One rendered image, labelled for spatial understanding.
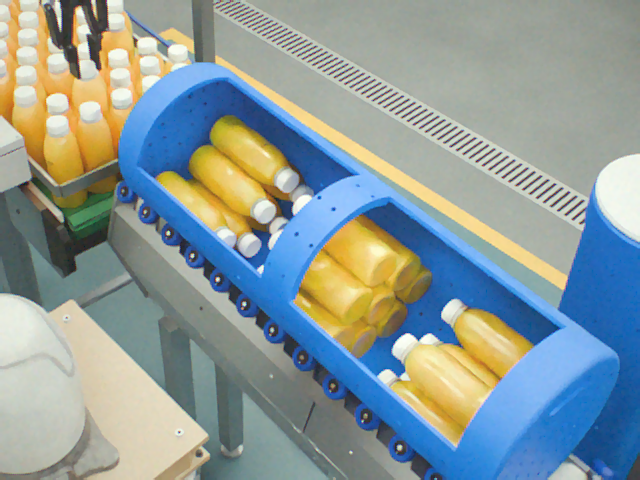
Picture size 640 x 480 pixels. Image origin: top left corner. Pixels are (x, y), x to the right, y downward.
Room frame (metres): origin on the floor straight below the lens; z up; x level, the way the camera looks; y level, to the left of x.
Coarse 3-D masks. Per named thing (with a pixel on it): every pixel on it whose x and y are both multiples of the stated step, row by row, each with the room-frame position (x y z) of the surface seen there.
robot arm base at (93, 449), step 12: (84, 432) 0.71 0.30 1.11; (96, 432) 0.73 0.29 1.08; (84, 444) 0.71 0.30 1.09; (96, 444) 0.72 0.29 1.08; (108, 444) 0.72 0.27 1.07; (72, 456) 0.68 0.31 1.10; (84, 456) 0.70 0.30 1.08; (96, 456) 0.70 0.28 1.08; (108, 456) 0.70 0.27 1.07; (48, 468) 0.66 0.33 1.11; (60, 468) 0.66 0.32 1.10; (72, 468) 0.68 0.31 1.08; (84, 468) 0.68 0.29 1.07; (96, 468) 0.69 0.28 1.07; (108, 468) 0.69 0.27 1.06
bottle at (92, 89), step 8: (96, 72) 1.53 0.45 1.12; (80, 80) 1.50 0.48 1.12; (88, 80) 1.50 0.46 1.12; (96, 80) 1.51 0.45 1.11; (72, 88) 1.50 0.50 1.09; (80, 88) 1.49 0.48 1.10; (88, 88) 1.49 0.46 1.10; (96, 88) 1.50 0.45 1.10; (104, 88) 1.52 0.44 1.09; (72, 96) 1.50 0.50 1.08; (80, 96) 1.49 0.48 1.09; (88, 96) 1.49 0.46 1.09; (96, 96) 1.49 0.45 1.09; (104, 96) 1.51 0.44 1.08; (72, 104) 1.51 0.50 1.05; (80, 104) 1.49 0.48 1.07; (104, 104) 1.51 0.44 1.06; (104, 112) 1.50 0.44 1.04
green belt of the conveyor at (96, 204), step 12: (36, 180) 1.45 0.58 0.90; (120, 180) 1.47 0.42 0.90; (48, 192) 1.42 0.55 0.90; (108, 192) 1.43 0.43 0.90; (84, 204) 1.39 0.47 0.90; (96, 204) 1.39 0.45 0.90; (108, 204) 1.40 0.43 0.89; (72, 216) 1.35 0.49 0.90; (84, 216) 1.36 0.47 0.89; (96, 216) 1.37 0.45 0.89; (108, 216) 1.38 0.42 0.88; (84, 228) 1.34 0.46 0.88; (96, 228) 1.36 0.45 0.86
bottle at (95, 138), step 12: (84, 120) 1.43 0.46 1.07; (96, 120) 1.44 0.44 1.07; (84, 132) 1.42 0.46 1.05; (96, 132) 1.43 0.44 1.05; (108, 132) 1.44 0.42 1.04; (84, 144) 1.42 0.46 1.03; (96, 144) 1.42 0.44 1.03; (108, 144) 1.44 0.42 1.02; (84, 156) 1.42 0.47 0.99; (96, 156) 1.42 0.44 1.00; (108, 156) 1.43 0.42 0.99; (84, 168) 1.42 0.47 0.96; (108, 180) 1.43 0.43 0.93; (96, 192) 1.42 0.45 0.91
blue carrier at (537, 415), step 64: (192, 64) 1.41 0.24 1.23; (128, 128) 1.30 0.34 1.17; (192, 128) 1.40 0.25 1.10; (256, 128) 1.45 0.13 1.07; (320, 192) 1.08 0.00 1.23; (384, 192) 1.10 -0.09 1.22; (256, 256) 1.21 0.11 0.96; (448, 256) 1.09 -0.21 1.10; (512, 320) 0.99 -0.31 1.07; (384, 384) 0.82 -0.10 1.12; (512, 384) 0.75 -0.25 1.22; (576, 384) 0.76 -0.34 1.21; (448, 448) 0.72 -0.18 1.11; (512, 448) 0.69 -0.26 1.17
